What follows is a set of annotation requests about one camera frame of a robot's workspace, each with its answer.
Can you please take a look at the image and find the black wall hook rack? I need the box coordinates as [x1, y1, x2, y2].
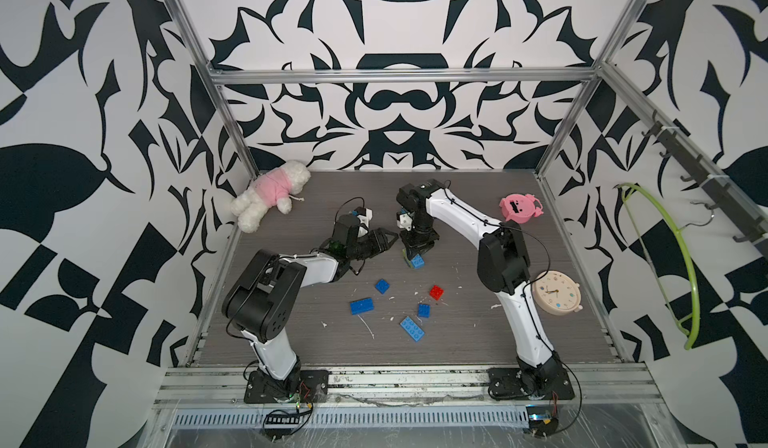
[643, 110, 767, 258]

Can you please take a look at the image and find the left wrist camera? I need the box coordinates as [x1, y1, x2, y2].
[351, 207, 373, 226]

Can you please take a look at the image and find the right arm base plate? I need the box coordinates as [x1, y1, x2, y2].
[487, 362, 576, 401]

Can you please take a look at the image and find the small dark blue lego brick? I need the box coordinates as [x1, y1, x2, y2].
[374, 279, 390, 294]

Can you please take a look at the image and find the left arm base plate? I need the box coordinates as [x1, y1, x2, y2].
[244, 369, 330, 404]

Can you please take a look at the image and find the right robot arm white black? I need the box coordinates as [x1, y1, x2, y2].
[396, 180, 562, 380]

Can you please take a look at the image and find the red lego brick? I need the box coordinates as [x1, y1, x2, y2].
[429, 285, 444, 301]

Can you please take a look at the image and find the beige round clock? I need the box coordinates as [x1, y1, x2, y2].
[532, 271, 583, 316]

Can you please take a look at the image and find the white plush toy pink shirt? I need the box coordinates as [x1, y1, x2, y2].
[230, 160, 311, 234]

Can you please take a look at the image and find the dark blue long lego brick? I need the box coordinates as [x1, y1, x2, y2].
[349, 298, 375, 316]

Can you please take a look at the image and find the small blue lego brick lower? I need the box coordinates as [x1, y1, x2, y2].
[417, 303, 431, 318]

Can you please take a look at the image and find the pink pig alarm clock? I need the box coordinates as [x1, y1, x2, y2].
[499, 194, 544, 224]

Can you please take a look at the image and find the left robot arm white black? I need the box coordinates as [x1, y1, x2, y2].
[221, 214, 399, 385]

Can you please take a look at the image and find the light blue long lego brick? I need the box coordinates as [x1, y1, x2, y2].
[400, 316, 425, 342]

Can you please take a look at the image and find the white vented cable duct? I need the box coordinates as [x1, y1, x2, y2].
[173, 406, 529, 429]

